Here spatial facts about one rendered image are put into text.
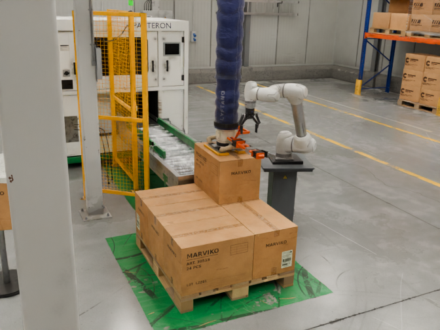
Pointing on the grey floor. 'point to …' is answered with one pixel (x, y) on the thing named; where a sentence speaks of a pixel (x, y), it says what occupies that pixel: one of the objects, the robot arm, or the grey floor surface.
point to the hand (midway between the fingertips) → (249, 131)
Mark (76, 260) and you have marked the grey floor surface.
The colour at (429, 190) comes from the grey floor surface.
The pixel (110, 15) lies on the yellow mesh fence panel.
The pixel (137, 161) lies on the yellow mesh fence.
